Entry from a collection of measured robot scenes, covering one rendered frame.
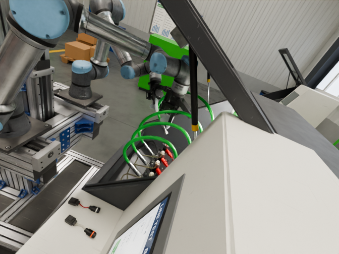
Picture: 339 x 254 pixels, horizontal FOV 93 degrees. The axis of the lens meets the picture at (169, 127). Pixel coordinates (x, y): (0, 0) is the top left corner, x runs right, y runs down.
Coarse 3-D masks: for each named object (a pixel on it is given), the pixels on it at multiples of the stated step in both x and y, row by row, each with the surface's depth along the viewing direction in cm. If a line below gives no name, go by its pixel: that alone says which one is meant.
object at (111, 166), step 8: (136, 136) 114; (136, 144) 122; (120, 152) 97; (128, 152) 109; (112, 160) 90; (120, 160) 99; (104, 168) 84; (112, 168) 91; (96, 176) 79; (104, 176) 83
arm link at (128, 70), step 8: (96, 0) 83; (104, 0) 85; (96, 8) 83; (104, 8) 84; (104, 16) 85; (112, 48) 90; (120, 56) 90; (128, 56) 91; (120, 64) 92; (128, 64) 91; (128, 72) 90; (136, 72) 94
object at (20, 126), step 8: (24, 112) 74; (8, 120) 68; (16, 120) 70; (24, 120) 73; (8, 128) 69; (16, 128) 71; (24, 128) 74; (0, 136) 69; (8, 136) 70; (16, 136) 72
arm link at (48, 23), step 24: (24, 0) 38; (48, 0) 40; (24, 24) 40; (48, 24) 42; (0, 48) 46; (24, 48) 45; (48, 48) 49; (0, 72) 47; (24, 72) 50; (0, 96) 51; (0, 120) 55
